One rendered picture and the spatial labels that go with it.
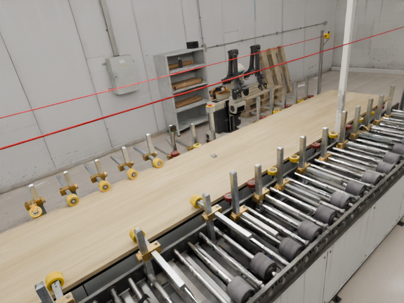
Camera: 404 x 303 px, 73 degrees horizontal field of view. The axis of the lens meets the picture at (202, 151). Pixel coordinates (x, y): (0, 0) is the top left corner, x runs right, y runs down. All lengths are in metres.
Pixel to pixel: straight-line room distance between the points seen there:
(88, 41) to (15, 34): 0.98
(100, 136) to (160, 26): 2.30
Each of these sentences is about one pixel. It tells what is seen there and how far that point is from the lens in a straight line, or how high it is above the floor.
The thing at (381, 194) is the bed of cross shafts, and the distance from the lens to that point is 2.48.
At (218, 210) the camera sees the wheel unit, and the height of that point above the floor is 0.96.
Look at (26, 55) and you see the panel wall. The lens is 4.89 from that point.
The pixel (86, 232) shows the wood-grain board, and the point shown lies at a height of 0.90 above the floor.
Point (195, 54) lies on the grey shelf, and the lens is 5.87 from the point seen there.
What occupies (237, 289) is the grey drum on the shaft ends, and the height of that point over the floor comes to 0.85.
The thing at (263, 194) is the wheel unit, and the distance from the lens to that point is 2.05.
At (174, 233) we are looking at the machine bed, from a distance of 1.95.
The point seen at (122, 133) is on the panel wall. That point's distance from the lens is 5.40.
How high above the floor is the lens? 2.06
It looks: 26 degrees down
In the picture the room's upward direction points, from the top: 8 degrees counter-clockwise
